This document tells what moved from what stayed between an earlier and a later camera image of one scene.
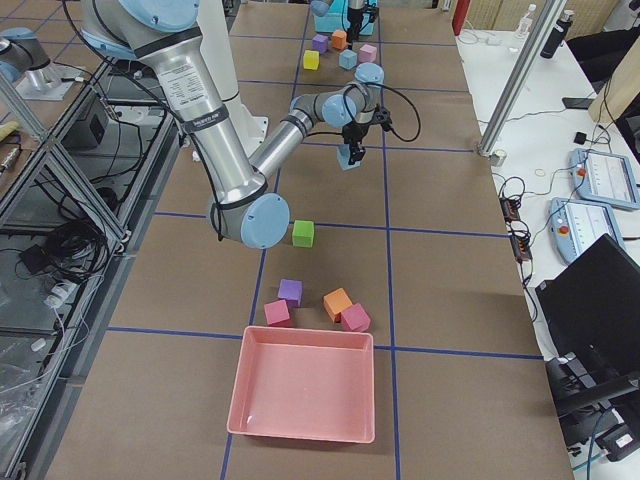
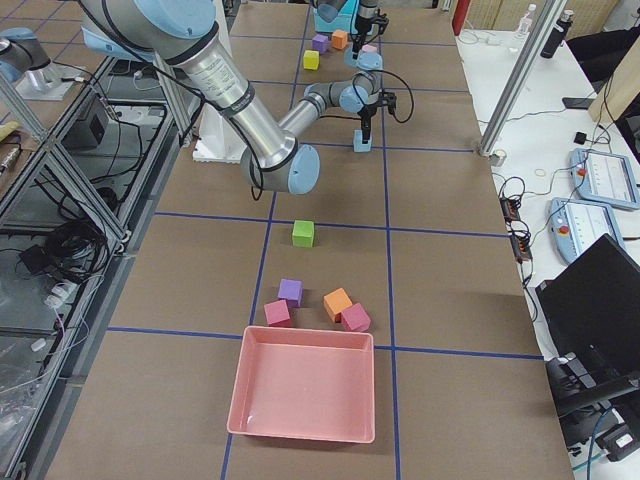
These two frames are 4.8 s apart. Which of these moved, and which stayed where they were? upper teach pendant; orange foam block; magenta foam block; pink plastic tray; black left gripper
Moved: black left gripper
Stayed: upper teach pendant; pink plastic tray; orange foam block; magenta foam block
